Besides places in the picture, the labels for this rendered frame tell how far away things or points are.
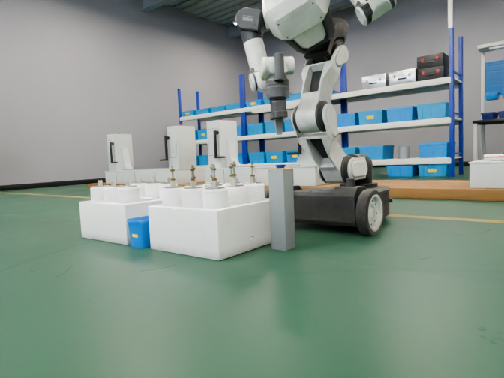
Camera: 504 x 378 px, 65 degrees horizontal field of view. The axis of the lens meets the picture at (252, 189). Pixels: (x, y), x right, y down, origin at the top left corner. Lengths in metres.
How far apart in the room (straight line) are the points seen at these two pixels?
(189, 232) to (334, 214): 0.66
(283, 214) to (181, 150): 3.59
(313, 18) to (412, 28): 8.52
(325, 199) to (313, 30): 0.75
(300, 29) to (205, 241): 1.00
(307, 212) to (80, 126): 6.89
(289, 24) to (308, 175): 2.07
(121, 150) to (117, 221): 4.31
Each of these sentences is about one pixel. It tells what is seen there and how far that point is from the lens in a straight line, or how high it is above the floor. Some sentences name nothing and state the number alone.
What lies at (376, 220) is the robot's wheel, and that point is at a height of 0.06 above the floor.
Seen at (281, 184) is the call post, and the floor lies 0.26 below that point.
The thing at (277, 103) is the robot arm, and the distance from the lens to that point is 1.50.
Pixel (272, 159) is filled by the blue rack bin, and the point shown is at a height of 0.32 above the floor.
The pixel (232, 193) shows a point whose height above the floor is 0.22.
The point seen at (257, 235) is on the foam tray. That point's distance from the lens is 1.59.
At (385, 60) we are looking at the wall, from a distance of 10.35.
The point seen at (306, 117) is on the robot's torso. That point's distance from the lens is 1.84.
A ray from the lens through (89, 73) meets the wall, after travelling 8.65.
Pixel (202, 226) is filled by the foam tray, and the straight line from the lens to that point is 1.45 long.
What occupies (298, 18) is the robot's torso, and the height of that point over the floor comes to 0.94.
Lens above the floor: 0.36
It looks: 4 degrees down
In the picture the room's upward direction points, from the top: 3 degrees counter-clockwise
